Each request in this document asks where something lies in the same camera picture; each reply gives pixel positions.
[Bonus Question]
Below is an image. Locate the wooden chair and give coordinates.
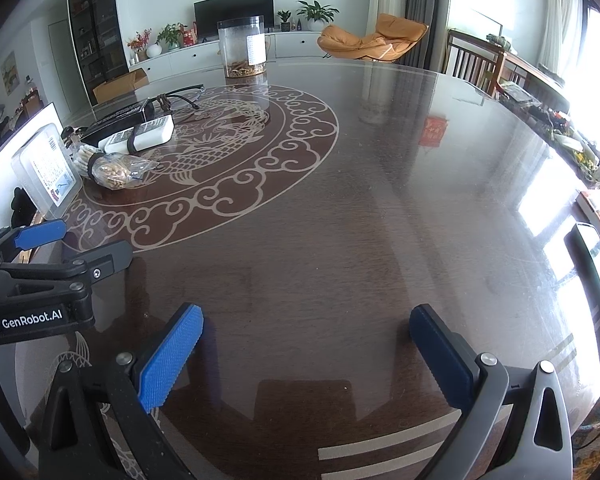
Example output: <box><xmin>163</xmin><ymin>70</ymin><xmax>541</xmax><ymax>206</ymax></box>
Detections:
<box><xmin>442</xmin><ymin>28</ymin><xmax>498</xmax><ymax>96</ymax></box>

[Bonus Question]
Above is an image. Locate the bundle of beige sticks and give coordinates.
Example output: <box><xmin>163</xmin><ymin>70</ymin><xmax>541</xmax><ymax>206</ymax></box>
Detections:
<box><xmin>69</xmin><ymin>142</ymin><xmax>98</xmax><ymax>179</ymax></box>

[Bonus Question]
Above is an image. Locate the red flower arrangement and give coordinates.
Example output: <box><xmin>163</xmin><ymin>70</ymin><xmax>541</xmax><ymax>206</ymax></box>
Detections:
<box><xmin>126</xmin><ymin>28</ymin><xmax>153</xmax><ymax>62</ymax></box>

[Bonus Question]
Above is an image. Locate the grey curtain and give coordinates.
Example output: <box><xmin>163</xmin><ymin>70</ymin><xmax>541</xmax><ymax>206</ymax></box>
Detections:
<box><xmin>405</xmin><ymin>0</ymin><xmax>453</xmax><ymax>68</ymax></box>

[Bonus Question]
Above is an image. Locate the black television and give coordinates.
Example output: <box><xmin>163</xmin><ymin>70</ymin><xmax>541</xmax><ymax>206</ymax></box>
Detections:
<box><xmin>193</xmin><ymin>0</ymin><xmax>276</xmax><ymax>41</ymax></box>

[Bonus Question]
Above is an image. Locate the sheer white curtain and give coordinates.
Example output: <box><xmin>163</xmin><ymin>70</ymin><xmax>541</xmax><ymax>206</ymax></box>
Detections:
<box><xmin>540</xmin><ymin>0</ymin><xmax>587</xmax><ymax>81</ymax></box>

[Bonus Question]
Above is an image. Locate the white television cabinet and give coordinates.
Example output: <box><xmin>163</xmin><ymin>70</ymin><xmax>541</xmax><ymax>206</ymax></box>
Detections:
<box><xmin>127</xmin><ymin>30</ymin><xmax>331</xmax><ymax>83</ymax></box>

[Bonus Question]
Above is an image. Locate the bushy green potted plant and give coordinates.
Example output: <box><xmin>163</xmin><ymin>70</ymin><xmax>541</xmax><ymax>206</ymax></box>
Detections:
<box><xmin>156</xmin><ymin>22</ymin><xmax>185</xmax><ymax>52</ymax></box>

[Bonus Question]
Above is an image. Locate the clear plastic storage box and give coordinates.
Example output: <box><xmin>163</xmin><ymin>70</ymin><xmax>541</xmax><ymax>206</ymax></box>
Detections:
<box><xmin>11</xmin><ymin>122</ymin><xmax>83</xmax><ymax>221</ymax></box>

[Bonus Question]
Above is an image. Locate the black rectangular box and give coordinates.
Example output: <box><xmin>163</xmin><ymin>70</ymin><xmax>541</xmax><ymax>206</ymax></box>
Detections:
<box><xmin>81</xmin><ymin>98</ymin><xmax>156</xmax><ymax>148</ymax></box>

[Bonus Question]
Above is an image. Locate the cardboard box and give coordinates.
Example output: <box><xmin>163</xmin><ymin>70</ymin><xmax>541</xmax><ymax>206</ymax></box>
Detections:
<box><xmin>92</xmin><ymin>68</ymin><xmax>150</xmax><ymax>106</ymax></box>

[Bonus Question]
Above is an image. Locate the large white power adapter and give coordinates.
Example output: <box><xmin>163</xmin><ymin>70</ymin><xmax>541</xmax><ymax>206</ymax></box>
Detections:
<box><xmin>127</xmin><ymin>114</ymin><xmax>175</xmax><ymax>153</ymax></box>

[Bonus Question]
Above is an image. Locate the black chair back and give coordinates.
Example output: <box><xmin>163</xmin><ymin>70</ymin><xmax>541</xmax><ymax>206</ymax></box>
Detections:
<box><xmin>564</xmin><ymin>221</ymin><xmax>600</xmax><ymax>368</ymax></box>

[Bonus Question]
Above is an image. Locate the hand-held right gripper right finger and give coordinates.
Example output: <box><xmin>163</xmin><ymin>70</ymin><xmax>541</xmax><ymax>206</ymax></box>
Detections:
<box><xmin>410</xmin><ymin>304</ymin><xmax>576</xmax><ymax>480</ymax></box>

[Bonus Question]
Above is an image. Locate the dark bookshelf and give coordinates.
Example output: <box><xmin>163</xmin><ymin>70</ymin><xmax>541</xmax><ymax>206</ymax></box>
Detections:
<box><xmin>67</xmin><ymin>0</ymin><xmax>131</xmax><ymax>106</ymax></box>

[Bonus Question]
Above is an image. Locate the large leafy plant white pot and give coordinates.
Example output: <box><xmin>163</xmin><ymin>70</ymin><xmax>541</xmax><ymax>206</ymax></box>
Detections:
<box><xmin>296</xmin><ymin>0</ymin><xmax>340</xmax><ymax>32</ymax></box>

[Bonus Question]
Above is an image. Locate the clear plastic jar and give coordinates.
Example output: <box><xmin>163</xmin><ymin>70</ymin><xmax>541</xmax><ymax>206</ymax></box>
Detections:
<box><xmin>216</xmin><ymin>16</ymin><xmax>270</xmax><ymax>79</ymax></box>

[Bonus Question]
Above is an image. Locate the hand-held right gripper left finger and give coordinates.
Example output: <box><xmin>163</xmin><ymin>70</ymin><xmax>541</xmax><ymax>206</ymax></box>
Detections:
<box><xmin>37</xmin><ymin>302</ymin><xmax>204</xmax><ymax>480</ymax></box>

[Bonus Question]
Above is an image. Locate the small white power adapter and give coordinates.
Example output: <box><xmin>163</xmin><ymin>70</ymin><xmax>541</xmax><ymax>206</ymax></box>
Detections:
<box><xmin>98</xmin><ymin>130</ymin><xmax>136</xmax><ymax>154</ymax></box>

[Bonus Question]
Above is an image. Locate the clear bag of nuts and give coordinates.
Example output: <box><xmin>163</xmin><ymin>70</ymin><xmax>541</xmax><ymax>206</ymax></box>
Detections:
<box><xmin>91</xmin><ymin>152</ymin><xmax>160</xmax><ymax>191</ymax></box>

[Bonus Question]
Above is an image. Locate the orange lounge chair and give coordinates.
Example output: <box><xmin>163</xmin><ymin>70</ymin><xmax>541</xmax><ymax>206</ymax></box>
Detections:
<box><xmin>316</xmin><ymin>12</ymin><xmax>429</xmax><ymax>63</ymax></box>

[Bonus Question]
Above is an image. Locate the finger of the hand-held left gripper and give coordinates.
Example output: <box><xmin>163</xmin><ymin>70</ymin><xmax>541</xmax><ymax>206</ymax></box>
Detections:
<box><xmin>0</xmin><ymin>240</ymin><xmax>133</xmax><ymax>313</ymax></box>
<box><xmin>0</xmin><ymin>219</ymin><xmax>67</xmax><ymax>267</ymax></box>

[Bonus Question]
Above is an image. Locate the cluttered wooden side table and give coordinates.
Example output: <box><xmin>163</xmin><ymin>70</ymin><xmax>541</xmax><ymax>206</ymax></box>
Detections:
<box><xmin>495</xmin><ymin>35</ymin><xmax>600</xmax><ymax>188</ymax></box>

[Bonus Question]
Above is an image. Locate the framed wall picture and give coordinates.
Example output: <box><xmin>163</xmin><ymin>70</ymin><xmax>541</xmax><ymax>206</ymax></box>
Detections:
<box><xmin>0</xmin><ymin>50</ymin><xmax>21</xmax><ymax>93</ymax></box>

